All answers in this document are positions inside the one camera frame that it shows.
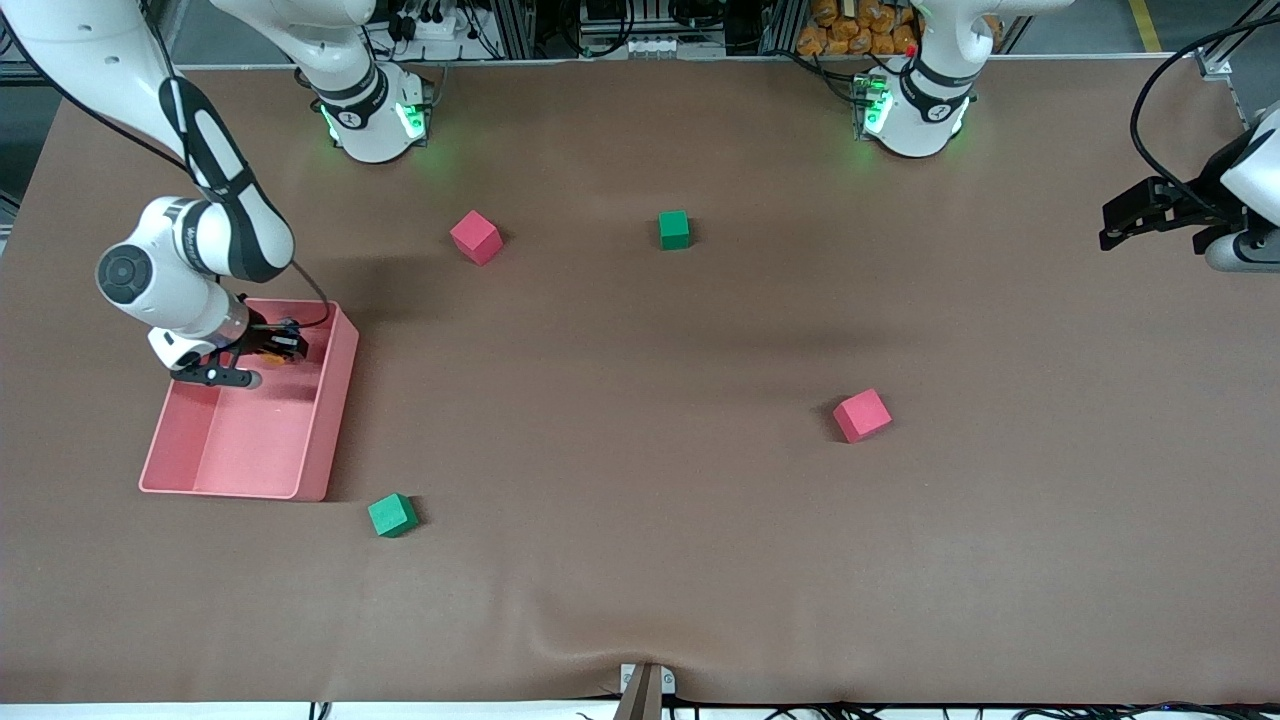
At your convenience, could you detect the pink plastic bin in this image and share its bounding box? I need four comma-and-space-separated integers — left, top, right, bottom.
138, 298, 360, 502

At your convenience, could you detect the pink foam cube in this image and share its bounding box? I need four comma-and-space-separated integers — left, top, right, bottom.
449, 210, 504, 267
832, 388, 893, 444

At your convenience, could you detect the pile of orange objects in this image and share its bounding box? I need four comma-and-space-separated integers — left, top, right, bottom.
797, 0, 921, 57

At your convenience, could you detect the white power strip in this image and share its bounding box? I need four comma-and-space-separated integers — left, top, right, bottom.
395, 8, 471, 43

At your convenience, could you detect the brown table mat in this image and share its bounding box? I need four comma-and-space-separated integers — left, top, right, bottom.
0, 55, 1280, 706

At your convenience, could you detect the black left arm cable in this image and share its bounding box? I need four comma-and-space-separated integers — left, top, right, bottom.
1130, 15, 1280, 216

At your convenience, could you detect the metal table edge bracket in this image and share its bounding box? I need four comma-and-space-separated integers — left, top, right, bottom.
612, 663, 677, 720

